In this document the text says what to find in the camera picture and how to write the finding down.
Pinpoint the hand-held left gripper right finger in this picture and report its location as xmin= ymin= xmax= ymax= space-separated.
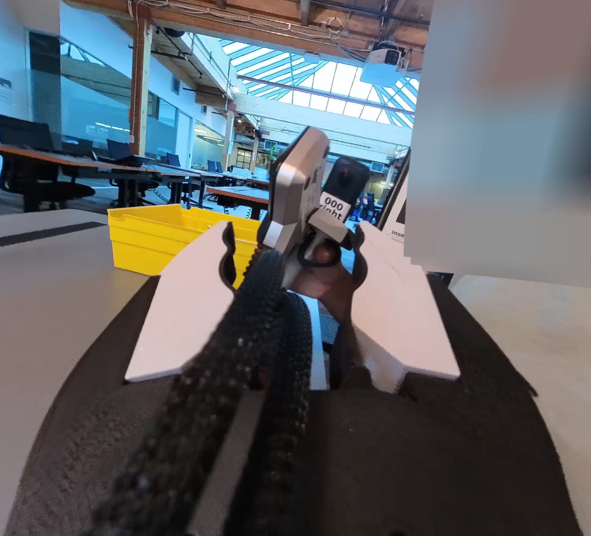
xmin=348 ymin=221 xmax=462 ymax=394

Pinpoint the person's right hand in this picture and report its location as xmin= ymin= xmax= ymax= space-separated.
xmin=291 ymin=243 xmax=358 ymax=329

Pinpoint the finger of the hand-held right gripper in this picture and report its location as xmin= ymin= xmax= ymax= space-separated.
xmin=307 ymin=210 xmax=350 ymax=242

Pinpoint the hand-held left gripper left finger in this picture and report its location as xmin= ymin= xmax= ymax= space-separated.
xmin=124 ymin=221 xmax=237 ymax=384

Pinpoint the framed white paper sign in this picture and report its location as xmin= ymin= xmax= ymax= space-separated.
xmin=375 ymin=147 xmax=417 ymax=245

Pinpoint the black office chair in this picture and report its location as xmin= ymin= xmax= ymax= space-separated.
xmin=0 ymin=114 xmax=96 ymax=214

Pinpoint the white ceiling projector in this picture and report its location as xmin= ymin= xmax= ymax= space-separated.
xmin=359 ymin=40 xmax=411 ymax=86

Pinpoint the long wooden office desk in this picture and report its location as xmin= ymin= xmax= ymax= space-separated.
xmin=205 ymin=185 xmax=271 ymax=219
xmin=0 ymin=144 xmax=162 ymax=214

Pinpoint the yellow plastic bin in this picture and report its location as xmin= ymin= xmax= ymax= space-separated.
xmin=107 ymin=204 xmax=265 ymax=290

